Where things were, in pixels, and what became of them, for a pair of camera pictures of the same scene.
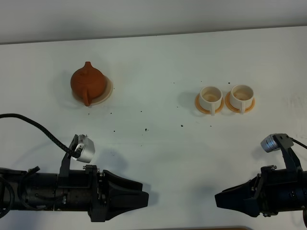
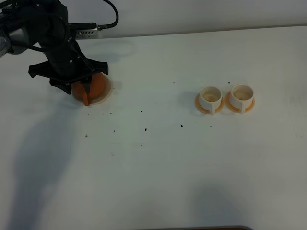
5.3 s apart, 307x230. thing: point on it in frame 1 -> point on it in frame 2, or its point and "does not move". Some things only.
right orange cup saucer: (228, 104) does not move
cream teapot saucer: (104, 96) does not move
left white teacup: (210, 97) does not move
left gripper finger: (119, 201) -> (86, 84)
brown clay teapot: (88, 83) does not move
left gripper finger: (109, 176) -> (66, 86)
